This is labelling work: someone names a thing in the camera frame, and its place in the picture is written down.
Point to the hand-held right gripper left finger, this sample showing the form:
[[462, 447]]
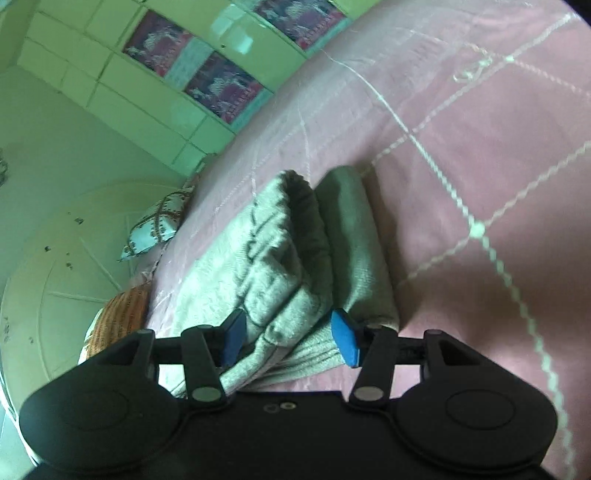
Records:
[[233, 339]]

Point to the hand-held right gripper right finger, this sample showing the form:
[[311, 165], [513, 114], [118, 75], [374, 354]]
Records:
[[346, 337]]

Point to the grey pants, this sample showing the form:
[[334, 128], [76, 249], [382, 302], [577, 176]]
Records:
[[277, 258]]

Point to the orange striped pillow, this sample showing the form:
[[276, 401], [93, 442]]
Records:
[[122, 318]]

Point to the white heart print pillow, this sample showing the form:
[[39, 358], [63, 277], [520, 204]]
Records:
[[154, 226]]

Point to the white bed headboard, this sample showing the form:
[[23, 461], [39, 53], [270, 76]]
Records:
[[60, 258]]

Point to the bed with pink checked sheet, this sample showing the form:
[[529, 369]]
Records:
[[461, 138]]

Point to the white glossy wardrobe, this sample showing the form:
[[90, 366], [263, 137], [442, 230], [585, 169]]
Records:
[[129, 83]]

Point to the purple wall poster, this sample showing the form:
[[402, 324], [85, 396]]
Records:
[[300, 21], [224, 88], [157, 44]]

